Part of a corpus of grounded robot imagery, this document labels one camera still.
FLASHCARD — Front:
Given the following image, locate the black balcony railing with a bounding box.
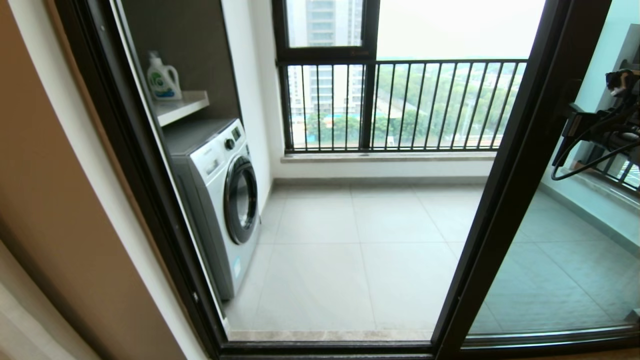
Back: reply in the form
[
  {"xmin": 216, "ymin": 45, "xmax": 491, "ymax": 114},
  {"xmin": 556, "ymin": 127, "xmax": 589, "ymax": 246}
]
[
  {"xmin": 590, "ymin": 149, "xmax": 640, "ymax": 195},
  {"xmin": 277, "ymin": 58, "xmax": 530, "ymax": 153}
]

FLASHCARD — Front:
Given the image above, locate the stone window sill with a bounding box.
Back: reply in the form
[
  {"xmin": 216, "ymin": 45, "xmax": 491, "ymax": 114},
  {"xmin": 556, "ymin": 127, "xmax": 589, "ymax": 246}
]
[
  {"xmin": 544, "ymin": 169, "xmax": 640, "ymax": 237},
  {"xmin": 279, "ymin": 151, "xmax": 499, "ymax": 164}
]

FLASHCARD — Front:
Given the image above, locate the dark framed fixed glass panel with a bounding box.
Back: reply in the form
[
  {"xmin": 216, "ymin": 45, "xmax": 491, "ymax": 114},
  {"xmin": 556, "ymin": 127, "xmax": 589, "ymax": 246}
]
[{"xmin": 462, "ymin": 0, "xmax": 640, "ymax": 348}]

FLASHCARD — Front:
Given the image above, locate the white front-load washing machine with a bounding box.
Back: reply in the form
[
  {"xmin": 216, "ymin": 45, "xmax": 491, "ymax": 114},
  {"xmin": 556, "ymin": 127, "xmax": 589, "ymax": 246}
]
[{"xmin": 164, "ymin": 117, "xmax": 262, "ymax": 302}]

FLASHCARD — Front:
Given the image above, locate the dark cabinet niche panel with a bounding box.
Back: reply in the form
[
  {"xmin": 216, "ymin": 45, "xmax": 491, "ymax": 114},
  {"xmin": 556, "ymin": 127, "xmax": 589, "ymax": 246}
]
[{"xmin": 120, "ymin": 0, "xmax": 244, "ymax": 122}]

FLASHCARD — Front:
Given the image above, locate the white detergent bottle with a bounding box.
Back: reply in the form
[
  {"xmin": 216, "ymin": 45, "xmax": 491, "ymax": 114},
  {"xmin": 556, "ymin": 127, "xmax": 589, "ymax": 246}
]
[{"xmin": 145, "ymin": 49, "xmax": 183, "ymax": 101}]

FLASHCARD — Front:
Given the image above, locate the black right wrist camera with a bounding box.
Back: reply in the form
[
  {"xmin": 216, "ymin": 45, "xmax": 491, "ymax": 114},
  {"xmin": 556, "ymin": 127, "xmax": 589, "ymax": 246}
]
[{"xmin": 604, "ymin": 67, "xmax": 640, "ymax": 114}]

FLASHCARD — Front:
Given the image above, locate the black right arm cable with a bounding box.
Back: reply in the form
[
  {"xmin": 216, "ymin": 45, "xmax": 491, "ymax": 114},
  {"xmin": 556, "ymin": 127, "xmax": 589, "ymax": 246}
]
[{"xmin": 551, "ymin": 112, "xmax": 640, "ymax": 182}]

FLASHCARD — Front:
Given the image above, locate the dark balcony window frame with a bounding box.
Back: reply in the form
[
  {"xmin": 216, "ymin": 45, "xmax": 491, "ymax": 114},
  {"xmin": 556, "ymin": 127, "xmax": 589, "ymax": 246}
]
[{"xmin": 272, "ymin": 0, "xmax": 382, "ymax": 153}]

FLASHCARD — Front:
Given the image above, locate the white wall shelf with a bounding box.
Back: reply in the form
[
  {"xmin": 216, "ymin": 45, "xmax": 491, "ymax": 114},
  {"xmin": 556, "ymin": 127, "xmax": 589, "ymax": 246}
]
[{"xmin": 153, "ymin": 89, "xmax": 211, "ymax": 126}]

